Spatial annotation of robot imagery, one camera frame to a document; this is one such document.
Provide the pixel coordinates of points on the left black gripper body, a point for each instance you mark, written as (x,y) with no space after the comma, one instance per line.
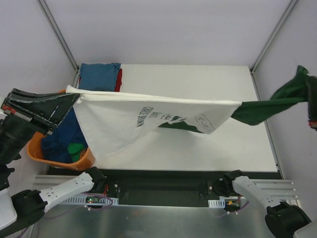
(27,115)

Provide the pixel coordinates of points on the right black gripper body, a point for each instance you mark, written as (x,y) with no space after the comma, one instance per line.
(312,99)

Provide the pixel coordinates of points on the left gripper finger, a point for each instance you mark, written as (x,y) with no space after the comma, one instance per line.
(66,99)
(48,116)

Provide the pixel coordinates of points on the white and green t-shirt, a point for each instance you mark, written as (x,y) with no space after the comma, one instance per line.
(183,118)

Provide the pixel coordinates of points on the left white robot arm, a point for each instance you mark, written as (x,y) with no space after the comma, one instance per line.
(27,207)

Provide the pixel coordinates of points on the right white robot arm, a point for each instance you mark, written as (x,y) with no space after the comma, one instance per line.
(282,219)

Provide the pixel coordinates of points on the orange plastic basket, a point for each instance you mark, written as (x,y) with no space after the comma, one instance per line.
(34,152)

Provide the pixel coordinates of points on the dark blue t-shirt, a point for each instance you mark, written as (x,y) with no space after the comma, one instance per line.
(54,146)

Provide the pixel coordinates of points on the bright green t-shirt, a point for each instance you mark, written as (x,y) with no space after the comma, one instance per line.
(76,150)

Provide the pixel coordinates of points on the folded light blue t-shirt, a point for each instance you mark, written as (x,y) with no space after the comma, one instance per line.
(98,77)

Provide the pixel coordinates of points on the folded red t-shirt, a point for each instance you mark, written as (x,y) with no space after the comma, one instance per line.
(118,81)

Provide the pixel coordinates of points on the right aluminium frame post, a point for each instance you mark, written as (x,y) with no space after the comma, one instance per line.
(274,34)

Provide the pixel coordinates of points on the aluminium frame post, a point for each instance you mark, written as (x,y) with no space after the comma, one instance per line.
(274,34)
(58,33)

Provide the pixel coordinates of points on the left aluminium frame post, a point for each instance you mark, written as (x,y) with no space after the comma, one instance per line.
(58,33)

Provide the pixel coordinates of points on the left white cable duct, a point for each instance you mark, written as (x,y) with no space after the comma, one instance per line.
(82,199)

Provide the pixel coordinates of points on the white cable duct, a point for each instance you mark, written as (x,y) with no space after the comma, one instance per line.
(216,203)
(82,199)

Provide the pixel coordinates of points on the aluminium front rail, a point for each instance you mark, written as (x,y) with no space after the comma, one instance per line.
(279,188)

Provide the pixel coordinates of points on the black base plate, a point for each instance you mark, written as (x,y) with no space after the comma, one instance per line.
(165,188)

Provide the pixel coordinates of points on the right white cable duct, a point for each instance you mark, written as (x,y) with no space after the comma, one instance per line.
(216,203)

